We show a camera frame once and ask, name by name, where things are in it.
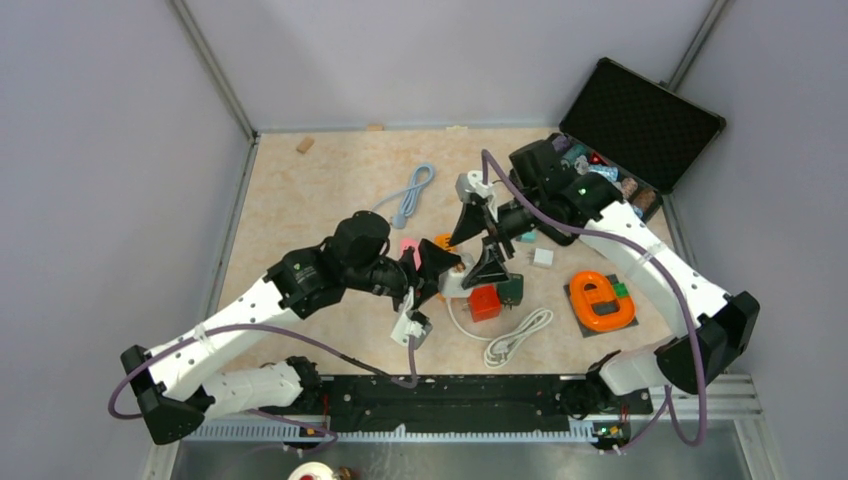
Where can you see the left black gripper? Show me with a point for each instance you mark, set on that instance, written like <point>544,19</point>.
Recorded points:
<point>433,262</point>

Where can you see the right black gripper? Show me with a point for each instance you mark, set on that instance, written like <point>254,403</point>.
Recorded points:
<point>490,268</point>

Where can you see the orange power strip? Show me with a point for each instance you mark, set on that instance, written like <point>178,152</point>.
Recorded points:
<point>444,242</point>

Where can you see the pink triangular power strip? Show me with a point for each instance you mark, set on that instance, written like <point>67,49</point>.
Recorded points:
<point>409,253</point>

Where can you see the white cube socket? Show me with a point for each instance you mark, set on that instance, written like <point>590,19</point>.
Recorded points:
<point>450,282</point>

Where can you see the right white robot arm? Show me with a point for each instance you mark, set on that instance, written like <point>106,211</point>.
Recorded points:
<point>709,327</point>

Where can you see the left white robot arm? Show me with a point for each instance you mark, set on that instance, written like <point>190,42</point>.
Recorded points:
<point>179,385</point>

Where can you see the white plug adapter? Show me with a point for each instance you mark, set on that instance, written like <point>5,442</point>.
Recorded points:
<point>542,258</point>

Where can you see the green cube socket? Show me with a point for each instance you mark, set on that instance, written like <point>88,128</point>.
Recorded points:
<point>511,292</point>

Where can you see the red cube socket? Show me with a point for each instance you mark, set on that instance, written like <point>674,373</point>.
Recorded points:
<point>484,303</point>

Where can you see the grey mat under toy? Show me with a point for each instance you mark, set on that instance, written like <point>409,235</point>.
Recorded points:
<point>599,308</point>

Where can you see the small wooden block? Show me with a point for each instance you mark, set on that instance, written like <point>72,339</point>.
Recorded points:
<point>305,145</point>

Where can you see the black open case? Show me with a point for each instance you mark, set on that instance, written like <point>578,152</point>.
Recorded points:
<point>630,140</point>

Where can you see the red white emergency button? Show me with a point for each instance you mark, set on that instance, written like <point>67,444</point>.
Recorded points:
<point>314,471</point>

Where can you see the blue power strip with cable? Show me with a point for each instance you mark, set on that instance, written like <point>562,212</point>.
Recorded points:
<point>408,196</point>

